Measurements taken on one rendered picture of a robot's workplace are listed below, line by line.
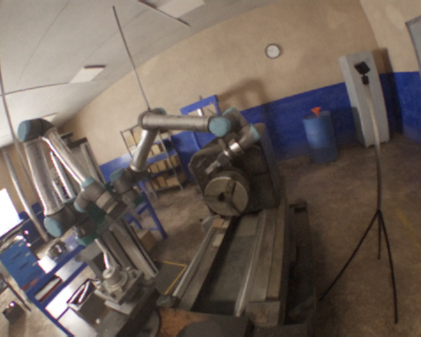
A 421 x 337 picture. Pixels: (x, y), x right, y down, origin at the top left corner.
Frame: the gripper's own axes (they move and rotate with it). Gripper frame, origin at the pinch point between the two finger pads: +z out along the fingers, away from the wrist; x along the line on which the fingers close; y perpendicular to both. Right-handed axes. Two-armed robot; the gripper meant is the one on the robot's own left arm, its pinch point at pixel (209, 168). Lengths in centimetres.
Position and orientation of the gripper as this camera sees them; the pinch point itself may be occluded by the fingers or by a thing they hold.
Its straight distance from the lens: 115.1
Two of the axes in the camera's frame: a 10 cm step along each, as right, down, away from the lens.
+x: 1.7, -2.7, 9.5
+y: 6.6, 7.5, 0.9
